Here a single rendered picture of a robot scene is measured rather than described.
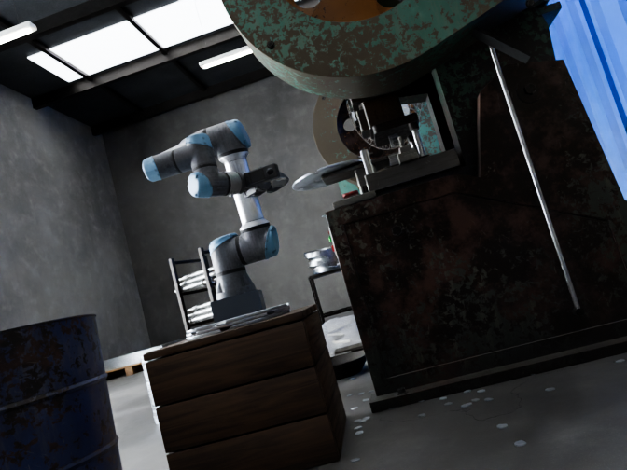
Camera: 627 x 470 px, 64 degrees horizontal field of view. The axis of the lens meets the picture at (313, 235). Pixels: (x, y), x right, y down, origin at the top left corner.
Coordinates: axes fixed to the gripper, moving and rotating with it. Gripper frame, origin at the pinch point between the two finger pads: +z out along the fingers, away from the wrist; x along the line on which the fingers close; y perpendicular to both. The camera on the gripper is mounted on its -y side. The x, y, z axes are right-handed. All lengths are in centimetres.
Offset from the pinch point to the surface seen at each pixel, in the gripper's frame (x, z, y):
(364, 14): -35, 7, -44
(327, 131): -58, 124, 85
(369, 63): -17.1, -0.8, -45.9
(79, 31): -353, 143, 448
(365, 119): -15.3, 29.5, -16.5
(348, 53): -21.9, -3.8, -42.1
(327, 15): -39, 0, -36
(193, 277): 2, 92, 235
